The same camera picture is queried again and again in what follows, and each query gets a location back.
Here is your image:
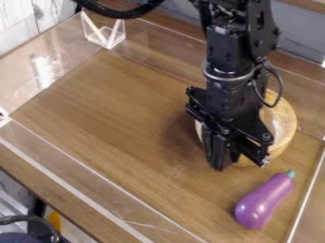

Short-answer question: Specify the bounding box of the clear acrylic tray wall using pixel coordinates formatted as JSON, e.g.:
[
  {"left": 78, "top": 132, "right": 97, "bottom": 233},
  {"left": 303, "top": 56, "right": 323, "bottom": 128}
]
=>
[{"left": 0, "top": 16, "right": 325, "bottom": 243}]

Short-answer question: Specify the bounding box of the clear acrylic corner bracket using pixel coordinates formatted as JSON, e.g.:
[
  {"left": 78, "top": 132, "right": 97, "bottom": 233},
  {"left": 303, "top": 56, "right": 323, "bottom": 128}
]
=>
[{"left": 81, "top": 11, "right": 126, "bottom": 49}]

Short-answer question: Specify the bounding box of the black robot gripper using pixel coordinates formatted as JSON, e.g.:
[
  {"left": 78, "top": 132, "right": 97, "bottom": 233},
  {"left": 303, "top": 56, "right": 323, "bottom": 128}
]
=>
[{"left": 186, "top": 74, "right": 275, "bottom": 171}]

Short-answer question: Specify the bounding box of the purple toy eggplant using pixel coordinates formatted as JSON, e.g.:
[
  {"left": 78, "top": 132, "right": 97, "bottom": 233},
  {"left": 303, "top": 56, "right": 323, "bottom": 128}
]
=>
[{"left": 236, "top": 170, "right": 296, "bottom": 230}]

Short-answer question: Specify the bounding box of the brown wooden bowl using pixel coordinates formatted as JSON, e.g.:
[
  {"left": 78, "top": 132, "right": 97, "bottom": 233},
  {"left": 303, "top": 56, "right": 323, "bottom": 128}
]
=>
[{"left": 196, "top": 99, "right": 297, "bottom": 166}]

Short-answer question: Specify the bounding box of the black cable bottom left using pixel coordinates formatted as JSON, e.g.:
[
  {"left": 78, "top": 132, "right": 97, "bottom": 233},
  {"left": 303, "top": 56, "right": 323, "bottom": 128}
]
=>
[{"left": 0, "top": 215, "right": 69, "bottom": 243}]

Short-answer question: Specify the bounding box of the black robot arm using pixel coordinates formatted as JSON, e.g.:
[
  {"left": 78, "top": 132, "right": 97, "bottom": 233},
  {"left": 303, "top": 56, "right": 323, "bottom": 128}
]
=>
[{"left": 186, "top": 0, "right": 281, "bottom": 171}]

